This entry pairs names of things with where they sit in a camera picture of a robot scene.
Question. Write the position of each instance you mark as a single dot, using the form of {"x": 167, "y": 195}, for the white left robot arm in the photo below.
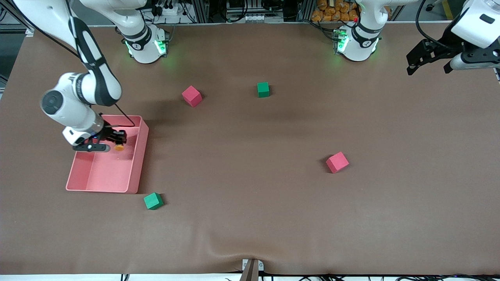
{"x": 361, "y": 47}

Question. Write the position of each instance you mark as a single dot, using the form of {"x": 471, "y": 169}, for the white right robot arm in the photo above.
{"x": 66, "y": 105}

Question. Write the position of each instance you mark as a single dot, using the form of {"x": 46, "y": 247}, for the green foam cube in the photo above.
{"x": 153, "y": 201}
{"x": 263, "y": 89}

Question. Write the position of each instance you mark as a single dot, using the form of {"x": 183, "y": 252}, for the metal edge bracket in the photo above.
{"x": 261, "y": 266}

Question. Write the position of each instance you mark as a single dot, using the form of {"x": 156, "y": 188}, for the pink foam cube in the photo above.
{"x": 191, "y": 96}
{"x": 337, "y": 162}

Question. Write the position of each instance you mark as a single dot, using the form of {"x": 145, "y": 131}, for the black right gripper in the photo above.
{"x": 108, "y": 135}

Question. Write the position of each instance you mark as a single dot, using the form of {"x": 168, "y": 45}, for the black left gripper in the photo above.
{"x": 446, "y": 45}

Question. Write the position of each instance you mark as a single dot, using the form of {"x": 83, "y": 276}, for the yellow mushroom push button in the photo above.
{"x": 119, "y": 148}

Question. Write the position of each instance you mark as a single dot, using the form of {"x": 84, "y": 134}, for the pink plastic bin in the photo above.
{"x": 109, "y": 171}

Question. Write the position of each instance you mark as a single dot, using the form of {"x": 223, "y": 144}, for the white power strip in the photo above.
{"x": 168, "y": 9}

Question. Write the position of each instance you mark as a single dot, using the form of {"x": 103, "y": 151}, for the orange packaged items pile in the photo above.
{"x": 332, "y": 11}

